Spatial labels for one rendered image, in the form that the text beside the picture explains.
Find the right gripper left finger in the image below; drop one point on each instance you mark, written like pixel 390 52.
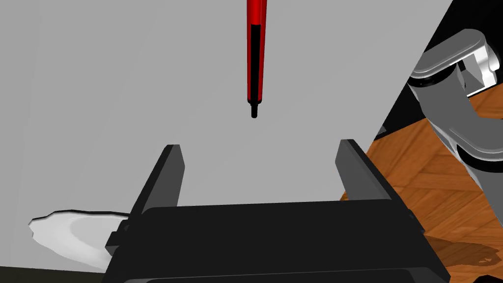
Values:
pixel 163 184

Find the red and black pen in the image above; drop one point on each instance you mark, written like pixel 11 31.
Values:
pixel 262 43

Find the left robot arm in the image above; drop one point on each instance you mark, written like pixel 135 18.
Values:
pixel 444 108

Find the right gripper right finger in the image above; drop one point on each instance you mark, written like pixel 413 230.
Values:
pixel 363 181

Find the white plate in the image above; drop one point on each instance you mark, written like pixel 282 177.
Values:
pixel 70 236

